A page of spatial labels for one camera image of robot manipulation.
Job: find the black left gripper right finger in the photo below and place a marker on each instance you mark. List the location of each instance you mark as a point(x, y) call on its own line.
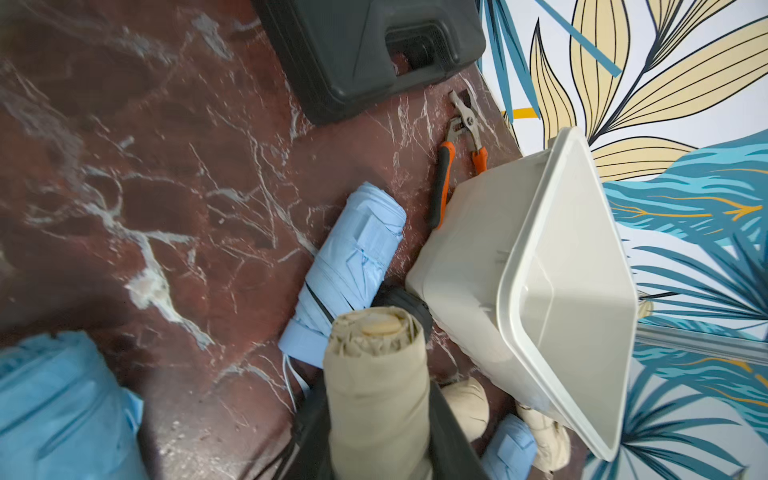
point(451, 454)

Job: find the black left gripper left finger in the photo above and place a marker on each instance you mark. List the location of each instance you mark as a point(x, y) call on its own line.
point(310, 456)

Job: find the light blue umbrella near box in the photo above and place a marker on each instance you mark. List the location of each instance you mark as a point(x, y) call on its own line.
point(347, 271)

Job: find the light blue umbrella right side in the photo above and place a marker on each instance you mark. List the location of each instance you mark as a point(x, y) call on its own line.
point(511, 452)

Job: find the beige umbrella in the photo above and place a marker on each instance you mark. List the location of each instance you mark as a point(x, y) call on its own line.
point(468, 402)

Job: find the right aluminium corner post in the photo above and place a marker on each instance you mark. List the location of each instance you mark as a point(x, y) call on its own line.
point(753, 352)

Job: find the white plastic storage box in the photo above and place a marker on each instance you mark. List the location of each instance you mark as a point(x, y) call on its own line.
point(528, 276)

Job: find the black folded umbrella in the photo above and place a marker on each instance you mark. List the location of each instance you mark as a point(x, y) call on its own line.
point(394, 295)

